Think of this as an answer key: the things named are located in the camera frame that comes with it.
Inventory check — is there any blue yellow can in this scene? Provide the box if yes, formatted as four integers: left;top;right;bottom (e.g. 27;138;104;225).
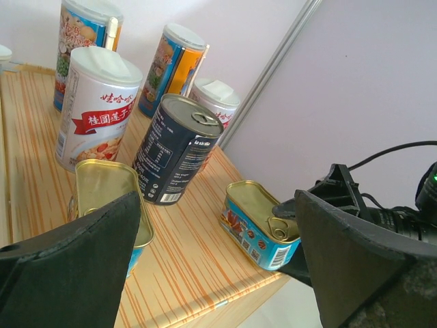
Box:
138;23;206;118

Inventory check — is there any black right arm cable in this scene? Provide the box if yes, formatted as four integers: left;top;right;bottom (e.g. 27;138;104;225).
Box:
348;140;437;209

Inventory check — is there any blue can with spoon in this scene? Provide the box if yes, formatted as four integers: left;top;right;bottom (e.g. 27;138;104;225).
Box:
53;0;124;111

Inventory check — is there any gold rectangular tin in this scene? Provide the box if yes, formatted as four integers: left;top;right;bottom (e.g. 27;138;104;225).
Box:
67;159;156;279

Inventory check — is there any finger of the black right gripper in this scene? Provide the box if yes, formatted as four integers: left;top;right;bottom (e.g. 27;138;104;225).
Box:
278;244;312;287
272;200;296;221

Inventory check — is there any white red label can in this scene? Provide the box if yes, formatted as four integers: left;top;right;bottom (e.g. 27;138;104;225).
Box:
55;46;143;172
188;78;241;129

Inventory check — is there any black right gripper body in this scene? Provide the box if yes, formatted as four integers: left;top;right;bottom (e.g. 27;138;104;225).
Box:
308;164;374;222

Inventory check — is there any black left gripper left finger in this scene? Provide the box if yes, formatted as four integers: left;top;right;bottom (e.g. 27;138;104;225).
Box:
1;191;141;327

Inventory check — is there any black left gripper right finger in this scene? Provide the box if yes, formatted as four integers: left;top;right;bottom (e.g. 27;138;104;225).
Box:
295;190;436;327

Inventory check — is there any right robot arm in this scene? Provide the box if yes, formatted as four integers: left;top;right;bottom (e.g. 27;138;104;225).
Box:
272;164;436;287

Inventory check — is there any dark blue round can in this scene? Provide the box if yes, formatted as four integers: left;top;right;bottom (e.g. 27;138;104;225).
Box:
132;94;224;206

